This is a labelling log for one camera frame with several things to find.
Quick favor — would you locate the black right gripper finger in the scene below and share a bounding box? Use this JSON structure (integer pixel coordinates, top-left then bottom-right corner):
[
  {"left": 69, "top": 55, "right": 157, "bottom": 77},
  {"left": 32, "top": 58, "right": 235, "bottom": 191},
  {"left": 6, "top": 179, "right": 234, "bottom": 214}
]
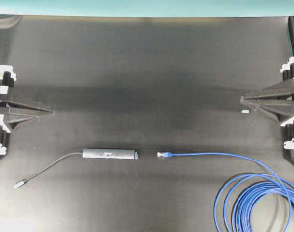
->
[
  {"left": 243, "top": 77, "right": 294, "bottom": 99},
  {"left": 240, "top": 98, "right": 294, "bottom": 121}
]

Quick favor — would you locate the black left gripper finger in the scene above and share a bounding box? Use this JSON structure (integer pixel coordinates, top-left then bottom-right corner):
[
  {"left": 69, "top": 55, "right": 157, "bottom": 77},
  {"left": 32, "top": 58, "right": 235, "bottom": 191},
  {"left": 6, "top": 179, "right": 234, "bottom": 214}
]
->
[
  {"left": 0, "top": 107, "right": 55, "bottom": 129},
  {"left": 0, "top": 93, "right": 53, "bottom": 112}
]

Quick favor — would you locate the grey USB hub with cable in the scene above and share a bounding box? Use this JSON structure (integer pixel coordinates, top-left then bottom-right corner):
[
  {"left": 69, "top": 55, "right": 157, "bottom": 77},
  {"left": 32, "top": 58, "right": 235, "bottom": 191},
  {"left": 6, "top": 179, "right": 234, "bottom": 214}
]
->
[{"left": 14, "top": 148, "right": 138, "bottom": 189}]

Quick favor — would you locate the blue LAN cable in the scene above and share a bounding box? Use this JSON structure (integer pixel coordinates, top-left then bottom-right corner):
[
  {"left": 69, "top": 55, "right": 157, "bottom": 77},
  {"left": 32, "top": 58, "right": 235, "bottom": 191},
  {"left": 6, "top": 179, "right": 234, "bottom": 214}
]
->
[{"left": 156, "top": 151, "right": 294, "bottom": 232}]

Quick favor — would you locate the black table mat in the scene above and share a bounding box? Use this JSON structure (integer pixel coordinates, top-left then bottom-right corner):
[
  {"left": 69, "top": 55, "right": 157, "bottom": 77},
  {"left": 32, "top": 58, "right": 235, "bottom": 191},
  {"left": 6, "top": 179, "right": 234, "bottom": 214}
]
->
[{"left": 0, "top": 16, "right": 294, "bottom": 232}]

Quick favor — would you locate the black right arm base bracket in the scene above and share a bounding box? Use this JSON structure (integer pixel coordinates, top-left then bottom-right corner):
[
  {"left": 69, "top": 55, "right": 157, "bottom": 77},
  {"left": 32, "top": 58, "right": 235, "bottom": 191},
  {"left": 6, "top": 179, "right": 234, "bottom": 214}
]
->
[{"left": 283, "top": 148, "right": 294, "bottom": 172}]

